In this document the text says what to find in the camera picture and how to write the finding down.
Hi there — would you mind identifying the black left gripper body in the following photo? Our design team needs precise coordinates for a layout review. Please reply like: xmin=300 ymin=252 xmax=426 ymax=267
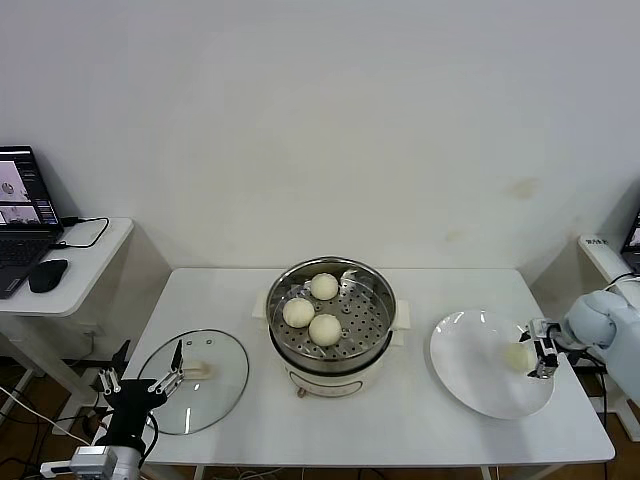
xmin=101 ymin=378 xmax=169 ymax=445

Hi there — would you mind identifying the black open laptop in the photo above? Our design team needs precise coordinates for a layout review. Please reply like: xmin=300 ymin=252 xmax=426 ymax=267
xmin=0 ymin=144 xmax=67 ymax=300
xmin=619 ymin=209 xmax=640 ymax=275

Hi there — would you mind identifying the white floor cable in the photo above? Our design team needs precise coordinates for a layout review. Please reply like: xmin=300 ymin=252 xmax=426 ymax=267
xmin=0 ymin=384 xmax=94 ymax=446

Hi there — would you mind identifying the black laptop cable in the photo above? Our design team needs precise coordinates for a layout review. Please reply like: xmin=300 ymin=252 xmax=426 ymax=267
xmin=53 ymin=214 xmax=111 ymax=250

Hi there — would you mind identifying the white steamed baozi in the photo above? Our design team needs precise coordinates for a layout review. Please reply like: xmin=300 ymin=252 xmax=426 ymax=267
xmin=310 ymin=272 xmax=340 ymax=302
xmin=282 ymin=297 xmax=317 ymax=330
xmin=501 ymin=342 xmax=537 ymax=374
xmin=308 ymin=313 xmax=344 ymax=348

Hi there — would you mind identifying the white round plate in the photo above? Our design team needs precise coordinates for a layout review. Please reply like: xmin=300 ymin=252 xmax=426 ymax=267
xmin=428 ymin=309 xmax=557 ymax=421

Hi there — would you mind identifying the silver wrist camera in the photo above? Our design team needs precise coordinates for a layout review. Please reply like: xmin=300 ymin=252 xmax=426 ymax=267
xmin=528 ymin=317 xmax=564 ymax=342
xmin=40 ymin=444 xmax=119 ymax=479

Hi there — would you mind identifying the stainless steel steamer basket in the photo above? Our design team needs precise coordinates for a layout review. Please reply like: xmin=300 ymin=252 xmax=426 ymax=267
xmin=252 ymin=256 xmax=416 ymax=364

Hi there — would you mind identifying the black computer mouse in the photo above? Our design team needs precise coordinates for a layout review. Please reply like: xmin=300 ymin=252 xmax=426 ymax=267
xmin=28 ymin=258 xmax=70 ymax=294

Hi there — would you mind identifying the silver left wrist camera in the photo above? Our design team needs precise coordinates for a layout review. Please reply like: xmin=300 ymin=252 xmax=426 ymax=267
xmin=40 ymin=444 xmax=119 ymax=479

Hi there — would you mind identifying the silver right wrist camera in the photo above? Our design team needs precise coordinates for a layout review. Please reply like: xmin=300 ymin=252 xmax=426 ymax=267
xmin=528 ymin=317 xmax=564 ymax=342

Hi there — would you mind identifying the round glass pot lid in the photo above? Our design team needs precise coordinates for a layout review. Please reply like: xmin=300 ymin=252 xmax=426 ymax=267
xmin=135 ymin=327 xmax=251 ymax=435

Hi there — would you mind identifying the cream electric cooker pot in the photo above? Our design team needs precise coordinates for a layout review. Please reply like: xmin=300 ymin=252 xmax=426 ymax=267
xmin=268 ymin=324 xmax=409 ymax=401

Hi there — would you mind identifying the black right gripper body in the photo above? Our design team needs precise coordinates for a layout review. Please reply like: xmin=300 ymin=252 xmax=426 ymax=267
xmin=536 ymin=336 xmax=561 ymax=370

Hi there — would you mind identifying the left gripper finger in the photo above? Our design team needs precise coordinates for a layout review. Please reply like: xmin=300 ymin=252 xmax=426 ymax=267
xmin=147 ymin=339 xmax=185 ymax=396
xmin=96 ymin=339 xmax=133 ymax=397

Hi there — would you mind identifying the white side table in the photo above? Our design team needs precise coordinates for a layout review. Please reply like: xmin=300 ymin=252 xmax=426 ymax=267
xmin=0 ymin=216 xmax=136 ymax=419
xmin=578 ymin=233 xmax=640 ymax=444

